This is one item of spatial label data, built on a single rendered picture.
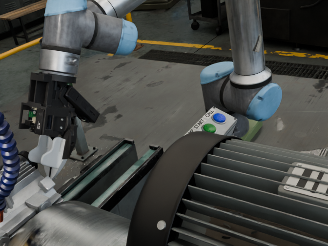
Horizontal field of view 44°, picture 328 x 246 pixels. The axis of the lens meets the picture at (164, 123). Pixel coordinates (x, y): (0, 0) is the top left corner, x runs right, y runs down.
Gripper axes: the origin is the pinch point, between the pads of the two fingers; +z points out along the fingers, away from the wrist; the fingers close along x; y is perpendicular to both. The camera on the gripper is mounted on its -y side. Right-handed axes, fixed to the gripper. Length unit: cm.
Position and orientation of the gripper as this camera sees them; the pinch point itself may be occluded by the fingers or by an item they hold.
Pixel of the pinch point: (53, 173)
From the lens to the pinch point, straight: 87.3
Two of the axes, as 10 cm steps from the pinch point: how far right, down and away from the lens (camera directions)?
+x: 8.3, 1.7, -5.3
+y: -5.4, -0.1, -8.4
